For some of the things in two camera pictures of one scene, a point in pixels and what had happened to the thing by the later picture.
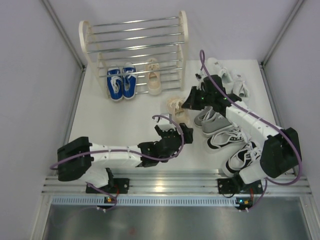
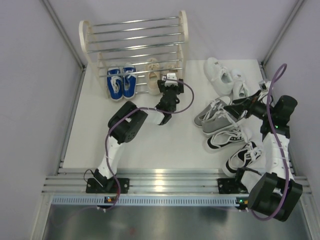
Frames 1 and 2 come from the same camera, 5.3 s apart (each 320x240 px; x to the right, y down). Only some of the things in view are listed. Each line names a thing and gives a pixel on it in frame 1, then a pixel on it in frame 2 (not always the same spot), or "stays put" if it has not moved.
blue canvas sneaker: [129, 75] stays put
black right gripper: [191, 103] → [236, 110]
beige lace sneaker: [174, 106] → [172, 67]
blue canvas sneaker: [115, 84] stays put
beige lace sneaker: [153, 77] stays put
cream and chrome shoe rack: [151, 51] stays put
